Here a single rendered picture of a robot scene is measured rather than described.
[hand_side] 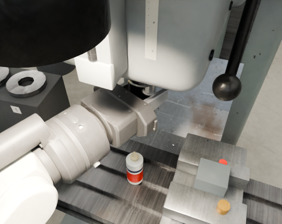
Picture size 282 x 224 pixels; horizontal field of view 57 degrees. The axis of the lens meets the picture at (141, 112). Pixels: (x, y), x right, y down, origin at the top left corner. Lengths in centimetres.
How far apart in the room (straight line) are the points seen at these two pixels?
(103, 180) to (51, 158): 36
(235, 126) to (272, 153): 113
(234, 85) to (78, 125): 19
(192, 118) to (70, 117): 53
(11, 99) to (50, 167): 34
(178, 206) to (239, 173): 15
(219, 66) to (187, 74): 52
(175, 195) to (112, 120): 23
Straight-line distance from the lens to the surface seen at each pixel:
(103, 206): 65
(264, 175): 193
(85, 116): 35
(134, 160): 59
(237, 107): 90
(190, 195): 54
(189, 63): 26
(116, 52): 25
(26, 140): 32
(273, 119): 231
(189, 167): 59
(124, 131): 37
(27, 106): 62
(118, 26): 24
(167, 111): 83
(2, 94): 67
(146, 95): 41
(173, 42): 25
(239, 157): 67
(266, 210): 70
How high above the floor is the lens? 151
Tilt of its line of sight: 46 degrees down
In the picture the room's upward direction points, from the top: straight up
